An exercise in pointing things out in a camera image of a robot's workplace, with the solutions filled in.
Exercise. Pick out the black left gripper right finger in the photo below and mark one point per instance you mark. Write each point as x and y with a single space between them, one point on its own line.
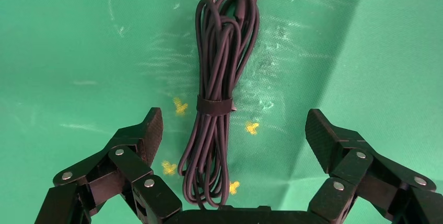
349 167

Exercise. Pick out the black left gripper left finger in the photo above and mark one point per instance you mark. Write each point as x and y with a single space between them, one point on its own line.
135 167

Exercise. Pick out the green table cloth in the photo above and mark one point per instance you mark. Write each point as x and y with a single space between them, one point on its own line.
69 42

